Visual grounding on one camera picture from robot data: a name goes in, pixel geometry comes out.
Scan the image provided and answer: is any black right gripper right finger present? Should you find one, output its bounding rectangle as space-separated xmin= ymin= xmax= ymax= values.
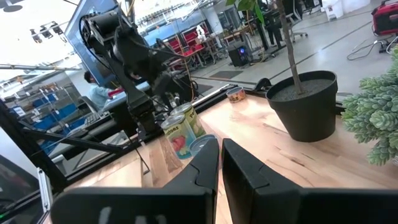
xmin=221 ymin=138 xmax=398 ymax=224

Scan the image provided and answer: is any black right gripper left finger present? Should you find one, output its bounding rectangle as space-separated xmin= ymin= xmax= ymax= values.
xmin=50 ymin=138 xmax=220 ymax=224

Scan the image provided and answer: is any peas can green label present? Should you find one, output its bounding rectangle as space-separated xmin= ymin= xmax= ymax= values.
xmin=170 ymin=102 xmax=206 ymax=138

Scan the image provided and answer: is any tomatoes can blue label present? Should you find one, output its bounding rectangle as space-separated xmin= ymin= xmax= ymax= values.
xmin=160 ymin=114 xmax=197 ymax=160

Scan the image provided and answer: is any short can yellow red label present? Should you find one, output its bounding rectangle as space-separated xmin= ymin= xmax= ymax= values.
xmin=226 ymin=86 xmax=247 ymax=104

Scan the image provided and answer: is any red storage rack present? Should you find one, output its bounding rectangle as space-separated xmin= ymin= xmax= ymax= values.
xmin=167 ymin=27 xmax=206 ymax=58

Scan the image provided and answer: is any black floor mat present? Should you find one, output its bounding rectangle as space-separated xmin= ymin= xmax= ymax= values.
xmin=210 ymin=70 xmax=244 ymax=80

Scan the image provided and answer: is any person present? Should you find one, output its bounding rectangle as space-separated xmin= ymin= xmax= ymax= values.
xmin=83 ymin=70 xmax=118 ymax=110

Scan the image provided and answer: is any black computer tower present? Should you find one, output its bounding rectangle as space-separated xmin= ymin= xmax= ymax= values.
xmin=228 ymin=42 xmax=253 ymax=67

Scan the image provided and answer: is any blue panel board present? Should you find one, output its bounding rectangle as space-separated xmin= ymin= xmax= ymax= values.
xmin=63 ymin=0 xmax=125 ymax=88

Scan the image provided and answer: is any blue storage bin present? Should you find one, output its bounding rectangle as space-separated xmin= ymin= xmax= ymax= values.
xmin=57 ymin=104 xmax=78 ymax=121
xmin=32 ymin=95 xmax=58 ymax=108

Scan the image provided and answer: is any black track light fixture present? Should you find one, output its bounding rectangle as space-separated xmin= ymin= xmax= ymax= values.
xmin=29 ymin=21 xmax=65 ymax=44

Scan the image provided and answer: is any green artificial succulent plant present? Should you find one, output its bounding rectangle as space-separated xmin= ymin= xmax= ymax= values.
xmin=341 ymin=46 xmax=398 ymax=166

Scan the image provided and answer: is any black monitor white edge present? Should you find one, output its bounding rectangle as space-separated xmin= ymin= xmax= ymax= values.
xmin=0 ymin=154 xmax=53 ymax=224

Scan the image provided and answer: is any red tool cart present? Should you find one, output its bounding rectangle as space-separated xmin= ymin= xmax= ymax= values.
xmin=371 ymin=0 xmax=398 ymax=35

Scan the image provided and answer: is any yellow hanging cable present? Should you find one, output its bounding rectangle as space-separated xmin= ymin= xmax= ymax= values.
xmin=175 ymin=34 xmax=195 ymax=100

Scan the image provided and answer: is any black aluminium table frame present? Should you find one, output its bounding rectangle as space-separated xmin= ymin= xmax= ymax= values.
xmin=0 ymin=83 xmax=346 ymax=194

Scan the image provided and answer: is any black cable clamp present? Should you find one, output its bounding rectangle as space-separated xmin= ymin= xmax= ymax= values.
xmin=254 ymin=77 xmax=273 ymax=91

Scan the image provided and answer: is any grey floor cable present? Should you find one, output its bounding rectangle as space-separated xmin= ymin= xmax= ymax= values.
xmin=346 ymin=34 xmax=398 ymax=62

